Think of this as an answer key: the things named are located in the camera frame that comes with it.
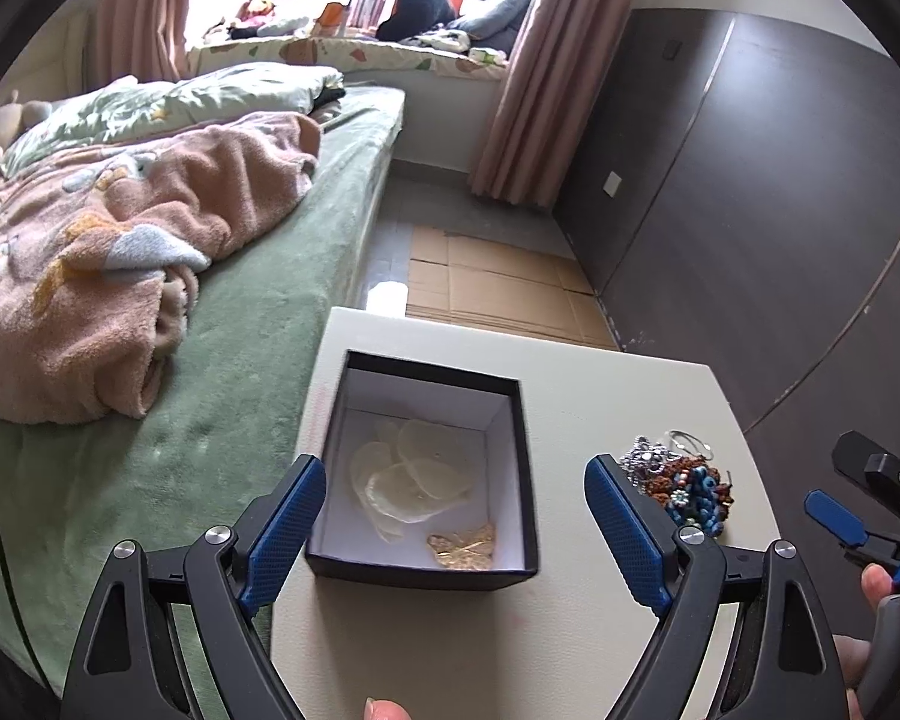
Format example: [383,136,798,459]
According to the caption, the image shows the grey pillow on sill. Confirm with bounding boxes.
[448,0,532,43]

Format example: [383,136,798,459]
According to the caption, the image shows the green floral duvet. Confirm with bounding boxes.
[0,62,346,177]

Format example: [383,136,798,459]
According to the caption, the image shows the dark grey wardrobe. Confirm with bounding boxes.
[556,10,900,635]

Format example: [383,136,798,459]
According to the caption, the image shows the pink curtain right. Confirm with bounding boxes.
[470,0,632,210]

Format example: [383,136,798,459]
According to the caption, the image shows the silver bead chain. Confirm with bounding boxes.
[617,432,673,493]

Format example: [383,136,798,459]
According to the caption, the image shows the green sheet bed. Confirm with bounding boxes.
[0,86,404,695]

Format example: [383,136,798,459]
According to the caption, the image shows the pink curtain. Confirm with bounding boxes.
[470,0,632,210]
[94,0,190,86]

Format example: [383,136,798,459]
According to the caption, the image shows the person left hand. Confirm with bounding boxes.
[362,697,411,720]

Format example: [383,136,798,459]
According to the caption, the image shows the black bag on sill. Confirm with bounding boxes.
[375,0,457,43]

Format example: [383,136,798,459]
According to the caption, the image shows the thin silver ring bangle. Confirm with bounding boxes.
[665,429,713,461]

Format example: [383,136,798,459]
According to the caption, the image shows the person right hand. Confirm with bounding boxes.
[830,562,896,720]

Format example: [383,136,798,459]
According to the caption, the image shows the pink curtain left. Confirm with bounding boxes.
[94,0,190,86]

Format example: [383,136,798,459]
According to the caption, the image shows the pink fleece blanket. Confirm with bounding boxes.
[0,110,322,424]

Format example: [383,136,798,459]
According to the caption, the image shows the blue bead bracelet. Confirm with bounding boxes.
[663,463,725,538]

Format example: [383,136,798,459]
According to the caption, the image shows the gold butterfly hair clip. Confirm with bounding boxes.
[425,523,496,572]

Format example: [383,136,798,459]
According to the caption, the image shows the window seat patterned cushion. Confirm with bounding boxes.
[187,36,507,82]

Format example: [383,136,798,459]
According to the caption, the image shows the cardboard floor sheets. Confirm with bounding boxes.
[406,226,616,349]

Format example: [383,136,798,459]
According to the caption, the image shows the brown rudraksha bead bracelet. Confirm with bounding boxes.
[643,452,737,511]

